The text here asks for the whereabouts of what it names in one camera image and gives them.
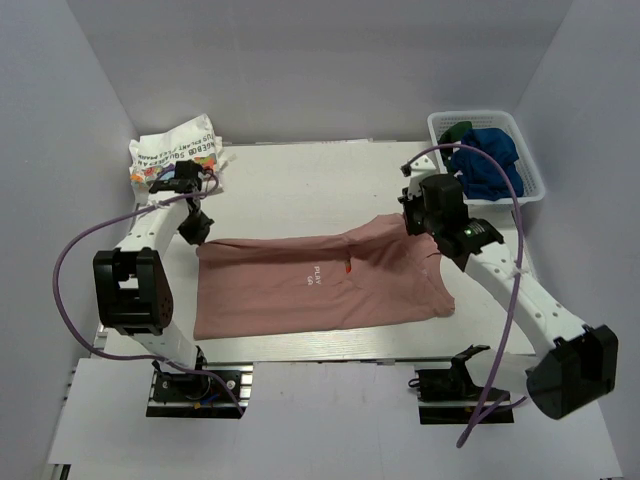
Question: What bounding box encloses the blue t shirt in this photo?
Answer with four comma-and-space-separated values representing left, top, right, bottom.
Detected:
442, 127, 524, 202

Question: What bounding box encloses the white and green t shirt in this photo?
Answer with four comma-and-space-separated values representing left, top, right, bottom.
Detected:
438, 121, 473, 176

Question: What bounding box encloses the pink printed t shirt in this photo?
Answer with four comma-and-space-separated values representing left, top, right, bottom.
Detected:
193, 214, 455, 340

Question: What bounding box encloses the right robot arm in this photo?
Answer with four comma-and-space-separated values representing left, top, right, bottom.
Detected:
399, 171, 619, 419

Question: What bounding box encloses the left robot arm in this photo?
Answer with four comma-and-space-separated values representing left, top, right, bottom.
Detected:
93, 160, 219, 399

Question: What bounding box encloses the folded white printed t shirt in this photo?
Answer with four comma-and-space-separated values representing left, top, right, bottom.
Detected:
129, 114, 236, 204

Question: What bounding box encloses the white plastic basket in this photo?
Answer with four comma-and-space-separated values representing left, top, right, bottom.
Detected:
427, 110, 546, 206

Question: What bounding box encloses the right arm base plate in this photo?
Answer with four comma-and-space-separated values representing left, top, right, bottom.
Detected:
408, 369, 482, 426

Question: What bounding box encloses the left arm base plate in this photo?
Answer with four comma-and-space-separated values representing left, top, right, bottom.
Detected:
145, 365, 253, 419

